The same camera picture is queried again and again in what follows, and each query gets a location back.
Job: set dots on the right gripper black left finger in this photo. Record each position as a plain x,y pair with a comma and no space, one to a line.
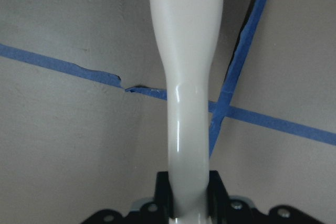
163,197

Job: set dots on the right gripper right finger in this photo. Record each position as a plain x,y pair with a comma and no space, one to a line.
217,196

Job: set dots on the beige hand brush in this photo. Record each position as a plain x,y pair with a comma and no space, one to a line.
186,33

